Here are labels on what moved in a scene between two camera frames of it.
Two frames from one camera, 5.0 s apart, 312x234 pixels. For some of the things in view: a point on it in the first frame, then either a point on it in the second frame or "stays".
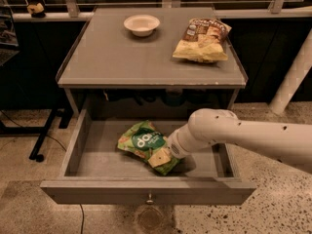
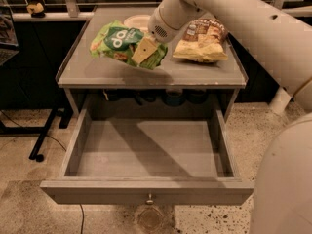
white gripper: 174,145 → 158,27
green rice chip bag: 145,140 → 116,40
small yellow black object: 36,10 stays
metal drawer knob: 149,201 stays
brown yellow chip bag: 204,40 stays
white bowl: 141,24 stays
